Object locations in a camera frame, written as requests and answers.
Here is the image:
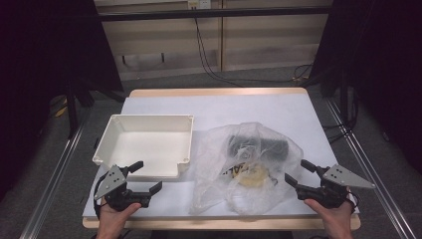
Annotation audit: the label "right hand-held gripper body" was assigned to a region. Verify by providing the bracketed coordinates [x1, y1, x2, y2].
[296, 163, 376, 209]

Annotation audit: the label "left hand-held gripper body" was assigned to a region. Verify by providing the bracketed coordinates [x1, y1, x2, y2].
[94, 164, 151, 211]

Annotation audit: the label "black device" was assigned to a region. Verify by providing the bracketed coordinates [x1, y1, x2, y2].
[227, 133, 291, 162]

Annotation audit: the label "clear plastic bag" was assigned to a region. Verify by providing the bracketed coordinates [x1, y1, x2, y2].
[189, 121, 305, 216]

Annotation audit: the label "person's left hand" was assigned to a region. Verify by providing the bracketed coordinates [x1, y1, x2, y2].
[98, 201, 142, 231]

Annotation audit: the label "person's right hand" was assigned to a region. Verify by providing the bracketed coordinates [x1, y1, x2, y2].
[304, 198, 355, 231]

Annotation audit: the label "white plastic box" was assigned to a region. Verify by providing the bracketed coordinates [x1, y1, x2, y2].
[92, 114, 195, 180]

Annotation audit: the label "yellow round item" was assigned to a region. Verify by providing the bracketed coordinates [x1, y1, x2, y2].
[236, 163, 271, 187]

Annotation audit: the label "black stand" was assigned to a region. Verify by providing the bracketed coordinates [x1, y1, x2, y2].
[64, 79, 125, 139]

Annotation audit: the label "white paper sheet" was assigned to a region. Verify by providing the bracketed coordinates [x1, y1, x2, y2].
[83, 93, 360, 219]

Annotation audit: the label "wooden table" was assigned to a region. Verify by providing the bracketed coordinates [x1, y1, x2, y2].
[82, 87, 362, 231]

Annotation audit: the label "black curtain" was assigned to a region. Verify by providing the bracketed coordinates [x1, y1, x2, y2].
[312, 0, 422, 173]
[0, 0, 124, 200]

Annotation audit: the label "light wooden cabinet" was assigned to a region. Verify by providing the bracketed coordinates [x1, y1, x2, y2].
[94, 0, 333, 82]

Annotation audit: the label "black horizontal bar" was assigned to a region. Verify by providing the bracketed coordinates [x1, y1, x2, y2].
[99, 5, 333, 23]

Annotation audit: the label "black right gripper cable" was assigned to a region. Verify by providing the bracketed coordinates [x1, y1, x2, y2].
[346, 190, 361, 213]

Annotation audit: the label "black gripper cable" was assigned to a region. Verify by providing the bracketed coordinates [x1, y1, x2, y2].
[346, 190, 361, 213]
[93, 178, 105, 219]

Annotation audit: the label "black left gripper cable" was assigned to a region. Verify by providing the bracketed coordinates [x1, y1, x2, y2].
[93, 178, 105, 219]

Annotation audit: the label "metal floor rail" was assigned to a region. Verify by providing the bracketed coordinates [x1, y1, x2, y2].
[19, 109, 92, 239]
[323, 99, 417, 239]

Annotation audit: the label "black floor cables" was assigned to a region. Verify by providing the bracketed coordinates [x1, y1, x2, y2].
[322, 89, 360, 144]

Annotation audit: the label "black hanging cable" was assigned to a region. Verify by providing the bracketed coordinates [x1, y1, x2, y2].
[193, 17, 315, 88]

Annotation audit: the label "white wall socket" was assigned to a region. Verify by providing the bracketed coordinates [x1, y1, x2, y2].
[187, 0, 212, 10]

